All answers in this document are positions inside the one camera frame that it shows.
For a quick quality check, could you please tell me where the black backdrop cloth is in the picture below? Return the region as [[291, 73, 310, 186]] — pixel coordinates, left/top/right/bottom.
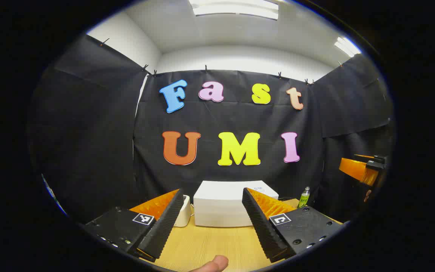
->
[[29, 34, 395, 227]]

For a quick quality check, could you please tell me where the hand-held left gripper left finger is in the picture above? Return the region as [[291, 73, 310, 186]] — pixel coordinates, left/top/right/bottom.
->
[[85, 188, 185, 262]]

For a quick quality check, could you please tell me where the green drink bottle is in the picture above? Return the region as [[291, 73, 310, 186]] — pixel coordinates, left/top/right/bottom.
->
[[298, 187, 310, 209]]

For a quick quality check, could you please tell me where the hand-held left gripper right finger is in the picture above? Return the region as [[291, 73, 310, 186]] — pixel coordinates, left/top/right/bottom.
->
[[242, 187, 344, 263]]

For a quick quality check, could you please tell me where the small ceiling light panel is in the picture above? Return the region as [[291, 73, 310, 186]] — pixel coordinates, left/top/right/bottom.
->
[[335, 37, 361, 57]]

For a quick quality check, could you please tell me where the white toaster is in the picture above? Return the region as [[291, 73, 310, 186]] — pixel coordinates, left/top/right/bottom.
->
[[174, 195, 191, 227]]

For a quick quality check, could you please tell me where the white microwave oven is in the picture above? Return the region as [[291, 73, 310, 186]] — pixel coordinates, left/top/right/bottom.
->
[[193, 181, 279, 227]]

